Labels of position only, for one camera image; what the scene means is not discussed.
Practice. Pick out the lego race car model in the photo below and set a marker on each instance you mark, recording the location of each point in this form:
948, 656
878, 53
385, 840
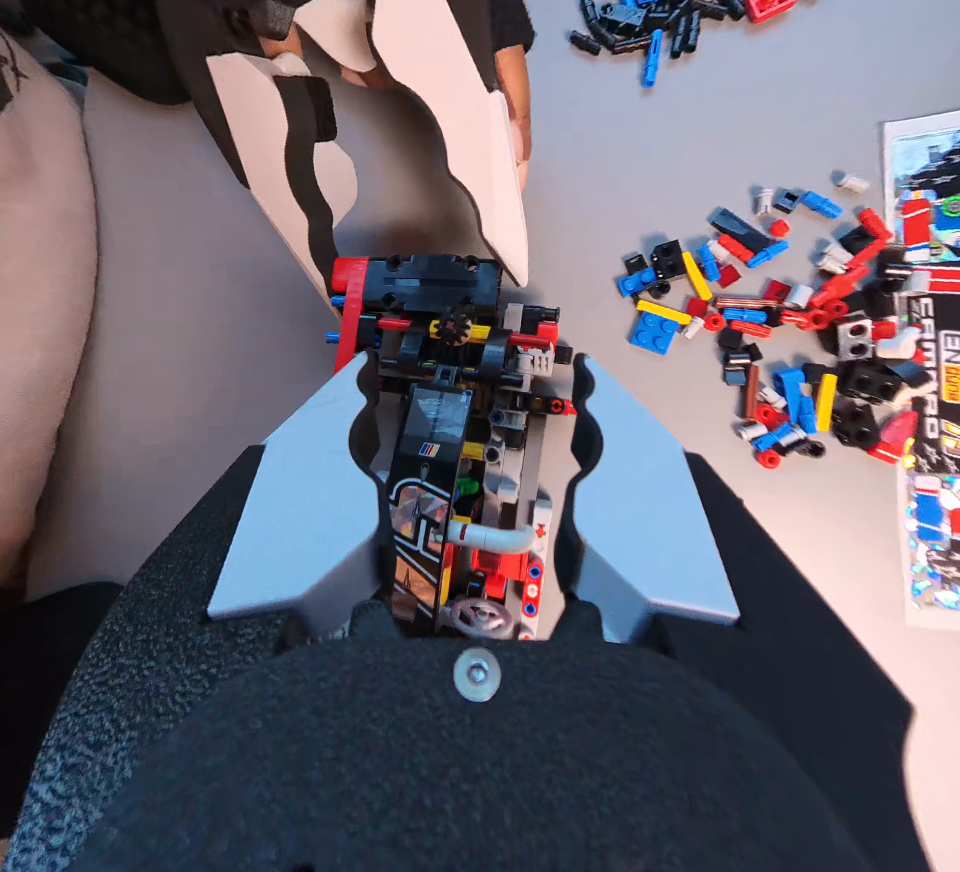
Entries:
431, 437

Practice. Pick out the red black lego beam assembly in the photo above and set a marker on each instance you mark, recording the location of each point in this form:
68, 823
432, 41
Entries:
442, 279

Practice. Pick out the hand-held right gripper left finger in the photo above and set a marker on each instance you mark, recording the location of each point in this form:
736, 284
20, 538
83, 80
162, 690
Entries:
300, 527

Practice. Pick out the holographic sticker sheet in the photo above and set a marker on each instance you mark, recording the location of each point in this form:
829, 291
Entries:
930, 362

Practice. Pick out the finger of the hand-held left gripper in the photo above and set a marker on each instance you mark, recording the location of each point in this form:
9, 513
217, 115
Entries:
450, 62
255, 122

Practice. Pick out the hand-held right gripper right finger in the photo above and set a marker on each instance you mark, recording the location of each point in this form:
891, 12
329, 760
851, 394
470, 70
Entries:
652, 527

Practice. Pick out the pile of mixed lego pieces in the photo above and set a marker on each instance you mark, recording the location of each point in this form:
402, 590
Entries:
855, 428

